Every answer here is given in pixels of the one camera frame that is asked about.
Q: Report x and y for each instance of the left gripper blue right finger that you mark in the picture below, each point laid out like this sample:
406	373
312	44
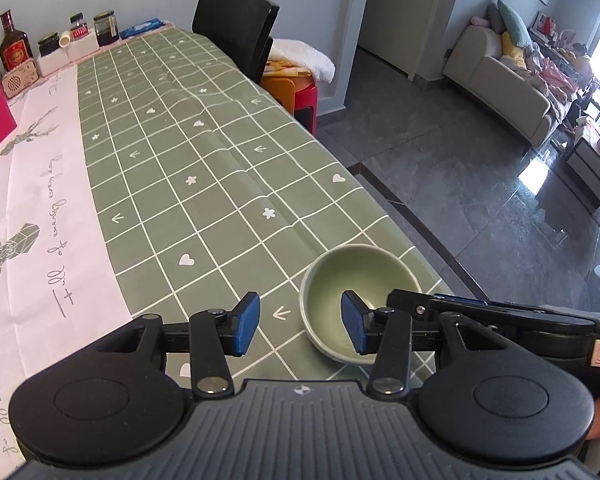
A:
386	334

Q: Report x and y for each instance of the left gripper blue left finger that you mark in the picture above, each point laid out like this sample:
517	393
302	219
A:
215	334

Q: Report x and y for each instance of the green ceramic bowl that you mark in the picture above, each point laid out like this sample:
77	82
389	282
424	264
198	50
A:
339	293

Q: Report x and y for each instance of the green checked tablecloth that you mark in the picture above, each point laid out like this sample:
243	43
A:
206	188

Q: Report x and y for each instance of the red plastic stool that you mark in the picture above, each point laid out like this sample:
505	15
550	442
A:
297	95

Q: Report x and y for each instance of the white towel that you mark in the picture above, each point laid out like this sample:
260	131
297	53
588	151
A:
300	54

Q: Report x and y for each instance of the beige sofa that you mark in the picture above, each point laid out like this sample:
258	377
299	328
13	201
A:
498	63

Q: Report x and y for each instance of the black chair far right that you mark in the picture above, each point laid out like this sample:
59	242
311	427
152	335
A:
241	29

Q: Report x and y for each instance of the blue packet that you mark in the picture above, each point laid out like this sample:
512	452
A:
142	28

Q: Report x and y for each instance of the white condiment box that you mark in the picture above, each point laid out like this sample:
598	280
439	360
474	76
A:
62	57

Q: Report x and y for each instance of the small wooden radio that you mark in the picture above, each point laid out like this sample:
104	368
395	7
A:
20	78

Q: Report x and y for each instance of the dark glass jar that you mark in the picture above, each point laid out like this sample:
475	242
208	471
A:
106	28

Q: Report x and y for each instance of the red label spice jar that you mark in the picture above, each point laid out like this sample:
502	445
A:
79	27

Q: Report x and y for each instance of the black lidded jar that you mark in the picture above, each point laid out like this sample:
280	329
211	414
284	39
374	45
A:
48	44

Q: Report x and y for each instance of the brown liquor bottle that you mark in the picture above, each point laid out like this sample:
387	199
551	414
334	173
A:
15	47

